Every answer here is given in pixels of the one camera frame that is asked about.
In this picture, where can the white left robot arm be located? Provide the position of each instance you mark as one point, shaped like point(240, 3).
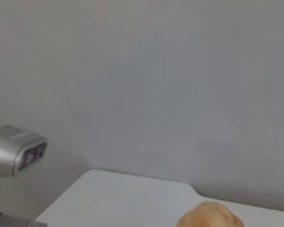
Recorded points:
point(16, 223)

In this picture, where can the orange striped bread roll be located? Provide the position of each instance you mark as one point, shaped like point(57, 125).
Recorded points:
point(210, 216)

